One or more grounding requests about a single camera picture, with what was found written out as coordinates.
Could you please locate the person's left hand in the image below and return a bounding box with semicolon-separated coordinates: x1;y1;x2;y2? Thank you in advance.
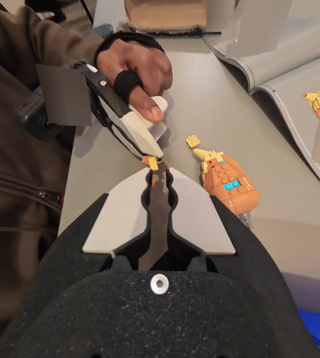
96;39;174;123

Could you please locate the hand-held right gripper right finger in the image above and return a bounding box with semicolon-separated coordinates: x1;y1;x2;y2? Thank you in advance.
165;167;236;255

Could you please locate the person's left forearm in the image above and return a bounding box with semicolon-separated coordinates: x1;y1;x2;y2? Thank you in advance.
0;0;104;90

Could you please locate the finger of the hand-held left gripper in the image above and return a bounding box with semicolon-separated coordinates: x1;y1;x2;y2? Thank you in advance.
97;95;165;160
111;124;150;161

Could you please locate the printed toy set box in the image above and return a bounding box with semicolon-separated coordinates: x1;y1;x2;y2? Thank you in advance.
124;0;208;35

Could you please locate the grey instruction booklet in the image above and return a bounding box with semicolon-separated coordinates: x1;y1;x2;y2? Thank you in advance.
202;34;320;200

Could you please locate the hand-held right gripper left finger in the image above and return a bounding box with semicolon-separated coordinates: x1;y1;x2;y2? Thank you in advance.
82;167;153;254

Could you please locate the orange toy brick model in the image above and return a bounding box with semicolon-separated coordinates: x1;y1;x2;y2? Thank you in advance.
193;148;261;228

